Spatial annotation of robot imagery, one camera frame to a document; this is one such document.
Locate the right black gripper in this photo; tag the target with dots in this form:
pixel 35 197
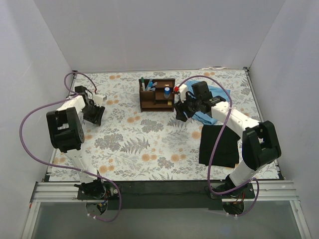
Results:
pixel 184 109

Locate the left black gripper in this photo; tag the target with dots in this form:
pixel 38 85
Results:
pixel 94 113

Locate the dark wooden desk organizer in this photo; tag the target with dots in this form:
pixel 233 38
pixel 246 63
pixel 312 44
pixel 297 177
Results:
pixel 154 101

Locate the blue capped white marker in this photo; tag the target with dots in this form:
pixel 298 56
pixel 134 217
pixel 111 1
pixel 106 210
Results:
pixel 149 84

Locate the green capped white marker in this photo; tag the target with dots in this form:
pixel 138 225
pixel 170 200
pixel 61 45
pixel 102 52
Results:
pixel 143 84

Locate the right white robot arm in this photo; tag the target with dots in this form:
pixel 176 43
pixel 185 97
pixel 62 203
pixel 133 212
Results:
pixel 260 145

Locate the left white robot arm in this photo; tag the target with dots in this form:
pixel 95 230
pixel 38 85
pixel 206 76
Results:
pixel 66 132

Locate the floral patterned table mat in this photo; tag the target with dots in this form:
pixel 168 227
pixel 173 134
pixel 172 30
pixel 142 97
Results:
pixel 133 145

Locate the black folded cloth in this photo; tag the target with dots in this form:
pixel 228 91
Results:
pixel 226 154

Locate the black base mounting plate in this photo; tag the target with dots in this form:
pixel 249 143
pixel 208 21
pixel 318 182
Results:
pixel 160 195

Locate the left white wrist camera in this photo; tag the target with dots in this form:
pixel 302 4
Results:
pixel 100 98

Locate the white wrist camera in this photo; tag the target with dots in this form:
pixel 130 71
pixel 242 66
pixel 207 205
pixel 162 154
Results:
pixel 100 98
pixel 180 92

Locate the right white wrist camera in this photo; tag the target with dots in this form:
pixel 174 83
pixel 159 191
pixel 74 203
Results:
pixel 180 92

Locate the aluminium frame rail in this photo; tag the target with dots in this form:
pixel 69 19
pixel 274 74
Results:
pixel 168 210

